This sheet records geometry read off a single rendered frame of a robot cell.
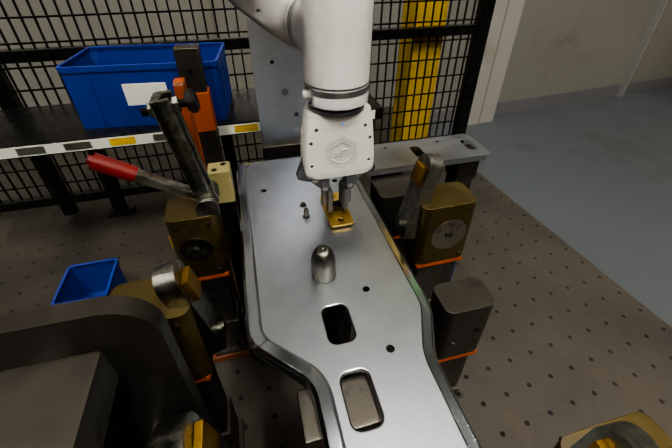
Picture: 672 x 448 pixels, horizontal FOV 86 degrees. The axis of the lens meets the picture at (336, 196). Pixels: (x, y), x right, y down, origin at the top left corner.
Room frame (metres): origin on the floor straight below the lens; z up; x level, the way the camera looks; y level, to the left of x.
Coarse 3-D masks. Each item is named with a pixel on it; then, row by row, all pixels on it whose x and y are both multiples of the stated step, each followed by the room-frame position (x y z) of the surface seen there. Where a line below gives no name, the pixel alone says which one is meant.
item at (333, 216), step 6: (336, 198) 0.49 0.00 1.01; (336, 204) 0.47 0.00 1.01; (324, 210) 0.46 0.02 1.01; (336, 210) 0.45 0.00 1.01; (342, 210) 0.46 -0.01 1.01; (348, 210) 0.46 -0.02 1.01; (330, 216) 0.44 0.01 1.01; (336, 216) 0.44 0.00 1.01; (342, 216) 0.44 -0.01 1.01; (348, 216) 0.44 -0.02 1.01; (330, 222) 0.43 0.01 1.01; (336, 222) 0.43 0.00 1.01; (342, 222) 0.43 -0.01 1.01; (348, 222) 0.43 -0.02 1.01
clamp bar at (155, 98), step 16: (160, 96) 0.41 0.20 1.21; (176, 96) 0.42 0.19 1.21; (192, 96) 0.41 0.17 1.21; (144, 112) 0.40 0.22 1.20; (160, 112) 0.39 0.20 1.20; (176, 112) 0.42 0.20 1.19; (192, 112) 0.41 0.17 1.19; (176, 128) 0.40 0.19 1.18; (176, 144) 0.39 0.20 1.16; (192, 144) 0.42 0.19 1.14; (176, 160) 0.39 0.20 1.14; (192, 160) 0.40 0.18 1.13; (192, 176) 0.40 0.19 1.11; (208, 176) 0.43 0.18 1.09; (192, 192) 0.39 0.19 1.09; (208, 192) 0.40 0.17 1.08
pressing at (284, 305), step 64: (256, 192) 0.52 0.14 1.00; (320, 192) 0.52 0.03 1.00; (256, 256) 0.36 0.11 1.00; (384, 256) 0.36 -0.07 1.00; (256, 320) 0.25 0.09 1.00; (320, 320) 0.26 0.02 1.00; (384, 320) 0.26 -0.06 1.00; (320, 384) 0.18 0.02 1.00; (384, 384) 0.18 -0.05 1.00; (448, 384) 0.18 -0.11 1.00
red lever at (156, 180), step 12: (96, 156) 0.38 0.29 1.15; (96, 168) 0.38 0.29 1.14; (108, 168) 0.38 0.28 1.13; (120, 168) 0.39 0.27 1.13; (132, 168) 0.39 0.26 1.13; (132, 180) 0.38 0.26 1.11; (144, 180) 0.39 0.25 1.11; (156, 180) 0.40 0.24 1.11; (168, 180) 0.41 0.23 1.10; (168, 192) 0.40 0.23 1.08; (180, 192) 0.40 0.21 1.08
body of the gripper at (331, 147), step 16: (304, 112) 0.45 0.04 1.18; (320, 112) 0.43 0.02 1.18; (336, 112) 0.43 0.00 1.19; (352, 112) 0.43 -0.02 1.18; (368, 112) 0.45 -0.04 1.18; (304, 128) 0.44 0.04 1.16; (320, 128) 0.43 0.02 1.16; (336, 128) 0.43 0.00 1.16; (352, 128) 0.44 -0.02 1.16; (368, 128) 0.45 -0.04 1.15; (304, 144) 0.43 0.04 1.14; (320, 144) 0.43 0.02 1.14; (336, 144) 0.43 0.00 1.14; (352, 144) 0.44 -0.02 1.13; (368, 144) 0.45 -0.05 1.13; (304, 160) 0.43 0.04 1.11; (320, 160) 0.43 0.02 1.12; (336, 160) 0.43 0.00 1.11; (352, 160) 0.44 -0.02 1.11; (368, 160) 0.45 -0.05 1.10; (320, 176) 0.43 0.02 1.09; (336, 176) 0.43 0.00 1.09
